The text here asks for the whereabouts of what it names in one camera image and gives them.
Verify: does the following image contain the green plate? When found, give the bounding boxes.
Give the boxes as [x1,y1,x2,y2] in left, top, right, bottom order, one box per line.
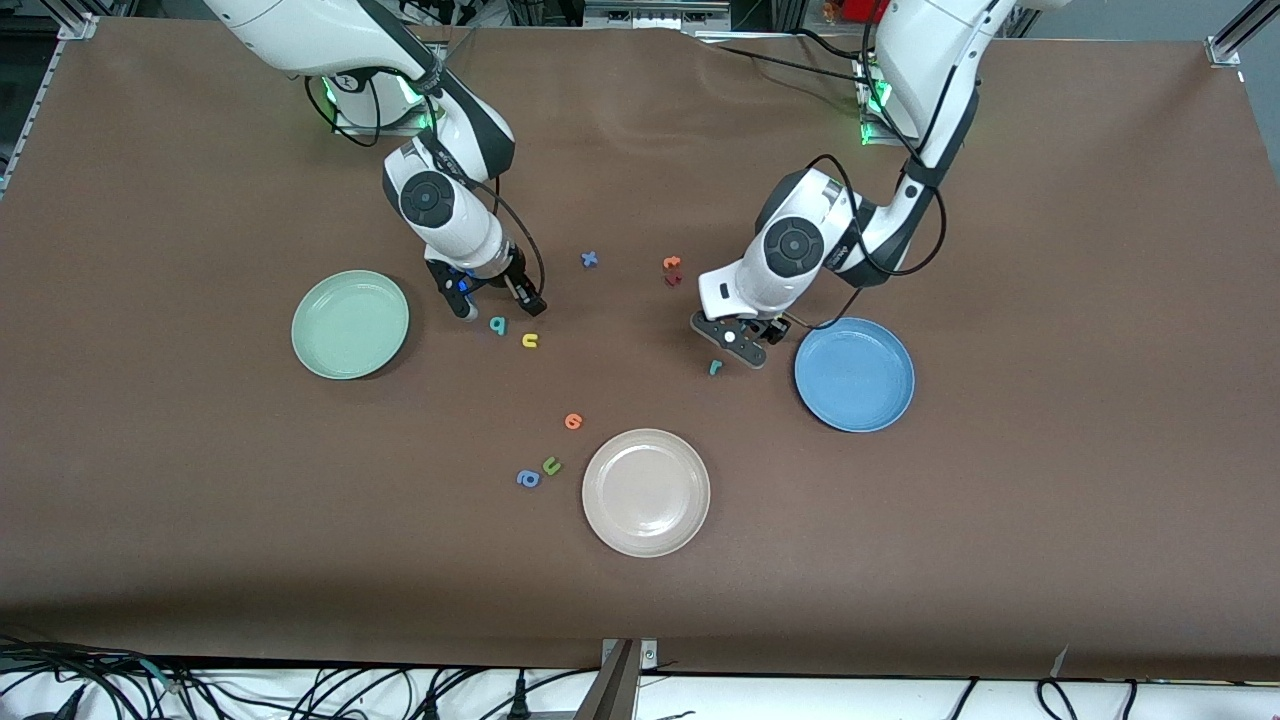
[291,270,411,381]

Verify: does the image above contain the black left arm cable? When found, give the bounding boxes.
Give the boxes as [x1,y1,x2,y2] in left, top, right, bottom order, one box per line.
[800,0,947,331]

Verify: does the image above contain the aluminium frame corner profile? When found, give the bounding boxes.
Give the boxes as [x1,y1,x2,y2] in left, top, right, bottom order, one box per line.
[40,0,101,41]
[1205,0,1280,69]

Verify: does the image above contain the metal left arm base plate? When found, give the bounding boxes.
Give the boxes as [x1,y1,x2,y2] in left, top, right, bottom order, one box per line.
[855,55,901,147]

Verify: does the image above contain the black looped cable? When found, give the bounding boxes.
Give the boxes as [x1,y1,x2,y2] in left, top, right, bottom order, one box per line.
[1035,678,1081,720]

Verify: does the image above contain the black tangled cable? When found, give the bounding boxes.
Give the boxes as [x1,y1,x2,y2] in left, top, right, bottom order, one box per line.
[0,635,211,720]

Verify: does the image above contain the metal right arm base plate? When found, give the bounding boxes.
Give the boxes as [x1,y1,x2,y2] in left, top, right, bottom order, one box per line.
[333,40,446,136]

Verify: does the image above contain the grey equipment box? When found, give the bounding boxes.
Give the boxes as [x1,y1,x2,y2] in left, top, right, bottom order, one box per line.
[583,0,733,33]

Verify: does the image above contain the blue plate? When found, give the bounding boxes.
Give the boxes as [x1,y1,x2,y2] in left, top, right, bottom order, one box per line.
[794,317,916,433]

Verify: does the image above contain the teal tipped cable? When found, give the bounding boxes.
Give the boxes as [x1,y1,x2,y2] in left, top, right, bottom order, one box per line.
[140,658,191,696]

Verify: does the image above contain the brown table cover sheet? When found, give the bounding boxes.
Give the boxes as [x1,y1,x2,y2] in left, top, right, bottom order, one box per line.
[0,18,1280,681]

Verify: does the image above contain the black cable on table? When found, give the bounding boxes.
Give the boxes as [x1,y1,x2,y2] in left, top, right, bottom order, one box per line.
[690,28,876,86]

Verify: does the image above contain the beige plate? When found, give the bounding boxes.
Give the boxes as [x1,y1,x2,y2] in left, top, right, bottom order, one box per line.
[581,428,712,558]

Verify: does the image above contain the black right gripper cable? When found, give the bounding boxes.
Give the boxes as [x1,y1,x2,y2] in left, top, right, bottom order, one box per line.
[440,90,547,293]

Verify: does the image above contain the black right arm cable loop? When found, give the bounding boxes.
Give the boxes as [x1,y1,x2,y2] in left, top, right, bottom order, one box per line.
[304,70,383,147]

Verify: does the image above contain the metal table edge bracket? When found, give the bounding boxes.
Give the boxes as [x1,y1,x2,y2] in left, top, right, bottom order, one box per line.
[598,638,659,720]

